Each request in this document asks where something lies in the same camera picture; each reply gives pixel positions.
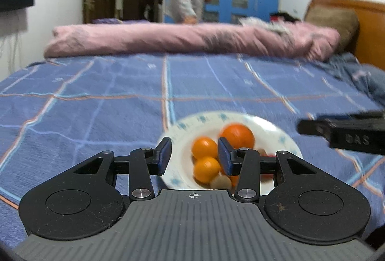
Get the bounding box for pink rolled quilt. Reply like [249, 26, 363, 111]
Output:
[44, 21, 341, 62]

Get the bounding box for large orange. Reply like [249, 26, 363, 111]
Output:
[220, 124, 256, 150]

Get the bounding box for dark clothes pile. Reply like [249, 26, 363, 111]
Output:
[269, 10, 302, 24]

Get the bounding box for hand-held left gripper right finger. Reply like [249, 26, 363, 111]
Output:
[218, 137, 317, 202]

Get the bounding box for brown pillow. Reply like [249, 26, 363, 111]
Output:
[305, 5, 360, 53]

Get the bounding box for crumpled blue-grey blanket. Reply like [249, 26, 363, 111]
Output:
[324, 52, 385, 109]

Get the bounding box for blue plaid bed sheet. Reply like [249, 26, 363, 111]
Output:
[0, 52, 385, 249]

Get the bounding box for white floral-rim plate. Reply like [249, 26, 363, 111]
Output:
[162, 111, 304, 197]

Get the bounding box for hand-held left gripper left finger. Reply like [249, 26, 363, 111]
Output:
[74, 137, 173, 201]

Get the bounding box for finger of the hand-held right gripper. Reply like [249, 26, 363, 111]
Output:
[297, 117, 333, 138]

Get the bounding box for white-grey cloth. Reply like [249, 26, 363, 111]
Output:
[240, 16, 295, 37]

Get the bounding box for wooden headboard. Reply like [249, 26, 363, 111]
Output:
[303, 0, 385, 73]

